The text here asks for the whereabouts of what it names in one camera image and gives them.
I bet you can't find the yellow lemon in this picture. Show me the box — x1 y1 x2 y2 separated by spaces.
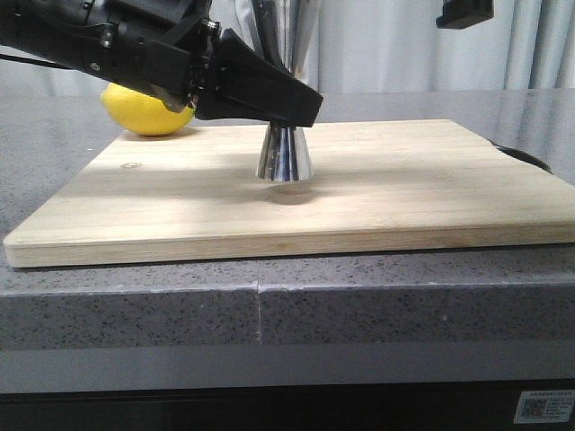
100 84 195 136

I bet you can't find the QR code sticker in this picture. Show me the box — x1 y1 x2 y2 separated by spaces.
513 390 574 425

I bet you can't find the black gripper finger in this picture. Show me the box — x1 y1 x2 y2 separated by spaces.
194 29 323 128
436 0 494 30

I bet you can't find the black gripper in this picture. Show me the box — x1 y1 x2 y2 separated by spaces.
1 1 220 112

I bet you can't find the grey curtain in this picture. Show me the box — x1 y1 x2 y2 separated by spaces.
0 0 575 98

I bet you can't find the steel double jigger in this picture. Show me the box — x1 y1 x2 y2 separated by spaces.
252 1 321 182

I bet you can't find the wooden cutting board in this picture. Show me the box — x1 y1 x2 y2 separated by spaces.
4 119 574 268

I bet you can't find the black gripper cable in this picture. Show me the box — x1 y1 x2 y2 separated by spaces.
0 52 68 69

